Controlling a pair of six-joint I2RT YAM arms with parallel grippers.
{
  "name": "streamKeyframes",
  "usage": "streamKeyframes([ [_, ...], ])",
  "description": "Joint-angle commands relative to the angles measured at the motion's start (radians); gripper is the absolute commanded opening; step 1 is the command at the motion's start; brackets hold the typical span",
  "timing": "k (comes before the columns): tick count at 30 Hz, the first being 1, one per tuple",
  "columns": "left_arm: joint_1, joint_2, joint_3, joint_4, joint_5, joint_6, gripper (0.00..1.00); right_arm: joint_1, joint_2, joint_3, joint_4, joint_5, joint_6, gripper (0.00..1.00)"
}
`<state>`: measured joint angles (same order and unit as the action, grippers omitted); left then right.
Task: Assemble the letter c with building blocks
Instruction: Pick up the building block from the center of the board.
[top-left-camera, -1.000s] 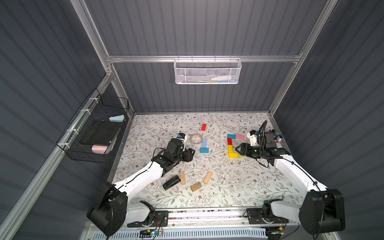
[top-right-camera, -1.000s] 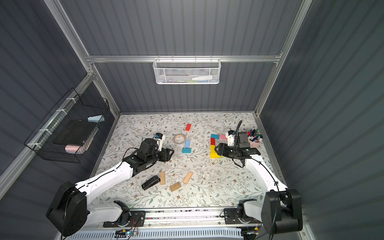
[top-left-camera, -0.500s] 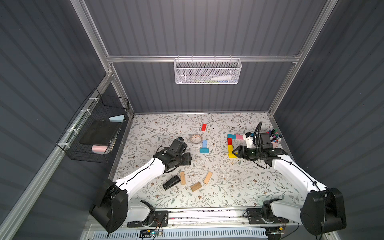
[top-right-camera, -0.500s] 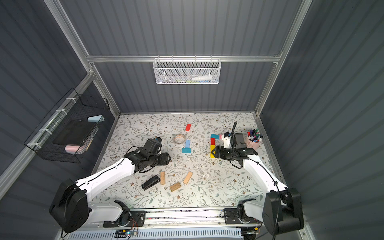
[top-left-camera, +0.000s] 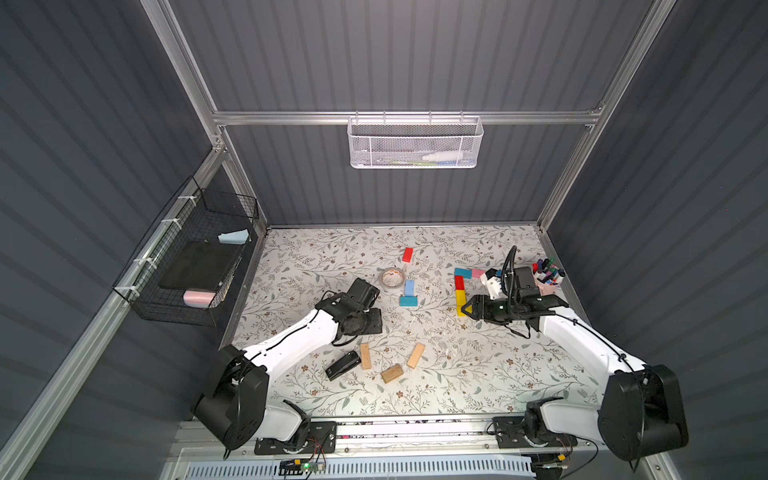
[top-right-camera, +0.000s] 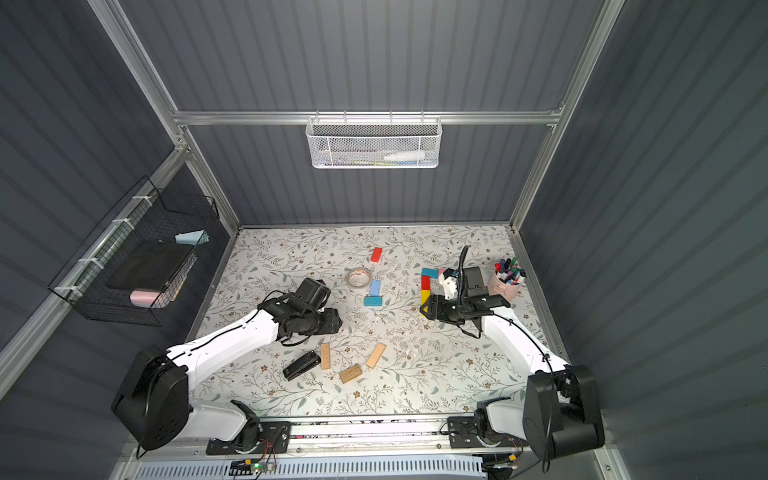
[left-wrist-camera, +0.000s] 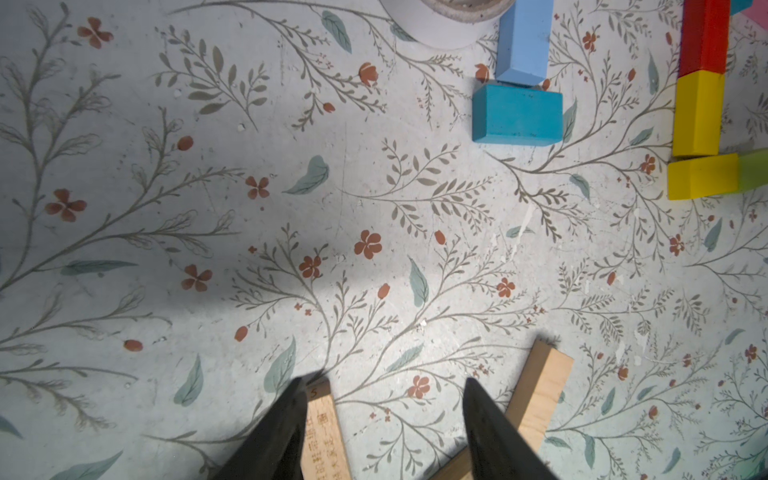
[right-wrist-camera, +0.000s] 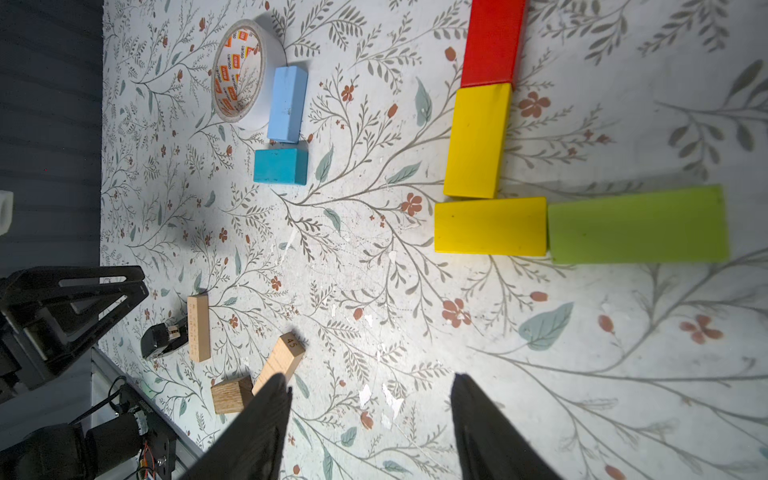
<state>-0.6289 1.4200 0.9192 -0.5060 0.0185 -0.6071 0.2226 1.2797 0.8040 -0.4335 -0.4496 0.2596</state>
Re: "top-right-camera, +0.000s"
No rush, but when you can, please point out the pink sponge in basket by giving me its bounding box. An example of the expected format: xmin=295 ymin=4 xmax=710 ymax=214
xmin=130 ymin=290 xmax=161 ymax=308

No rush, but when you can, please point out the light blue block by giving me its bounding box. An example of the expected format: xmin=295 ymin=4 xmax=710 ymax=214
xmin=369 ymin=279 xmax=381 ymax=297

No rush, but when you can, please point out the black stapler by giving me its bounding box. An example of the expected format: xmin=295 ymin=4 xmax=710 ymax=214
xmin=283 ymin=351 xmax=321 ymax=381

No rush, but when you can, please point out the light blue sponge in basket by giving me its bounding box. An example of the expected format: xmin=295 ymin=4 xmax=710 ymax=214
xmin=175 ymin=230 xmax=209 ymax=246

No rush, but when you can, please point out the white tape roll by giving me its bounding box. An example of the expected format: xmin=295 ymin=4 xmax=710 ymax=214
xmin=346 ymin=267 xmax=373 ymax=289

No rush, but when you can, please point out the light wooden block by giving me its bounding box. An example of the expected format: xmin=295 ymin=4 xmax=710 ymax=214
xmin=320 ymin=343 xmax=332 ymax=370

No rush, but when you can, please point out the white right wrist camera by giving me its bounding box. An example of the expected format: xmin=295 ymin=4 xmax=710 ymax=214
xmin=438 ymin=268 xmax=458 ymax=300

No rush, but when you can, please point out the black wire wall basket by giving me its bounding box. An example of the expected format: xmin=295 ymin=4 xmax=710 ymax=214
xmin=49 ymin=184 xmax=228 ymax=327

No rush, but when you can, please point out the light wooden block slanted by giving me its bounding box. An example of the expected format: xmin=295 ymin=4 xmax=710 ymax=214
xmin=366 ymin=343 xmax=386 ymax=369

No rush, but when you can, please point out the white wire mesh basket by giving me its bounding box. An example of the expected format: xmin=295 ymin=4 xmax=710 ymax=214
xmin=305 ymin=118 xmax=443 ymax=170

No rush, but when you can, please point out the pink cup of markers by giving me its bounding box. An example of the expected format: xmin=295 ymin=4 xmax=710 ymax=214
xmin=488 ymin=257 xmax=527 ymax=302

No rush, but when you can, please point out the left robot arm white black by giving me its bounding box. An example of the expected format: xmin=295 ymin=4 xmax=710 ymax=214
xmin=111 ymin=278 xmax=342 ymax=455

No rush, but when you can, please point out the black pad in basket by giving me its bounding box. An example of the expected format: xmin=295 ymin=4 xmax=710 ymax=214
xmin=105 ymin=240 xmax=193 ymax=291

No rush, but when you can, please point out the white bottle in basket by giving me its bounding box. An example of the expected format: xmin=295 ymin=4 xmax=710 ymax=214
xmin=384 ymin=150 xmax=426 ymax=164

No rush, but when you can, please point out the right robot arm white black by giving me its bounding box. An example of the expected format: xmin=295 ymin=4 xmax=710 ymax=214
xmin=420 ymin=267 xmax=605 ymax=462

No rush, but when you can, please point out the dark wooden block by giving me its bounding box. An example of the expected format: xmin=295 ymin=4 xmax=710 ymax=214
xmin=339 ymin=364 xmax=363 ymax=384

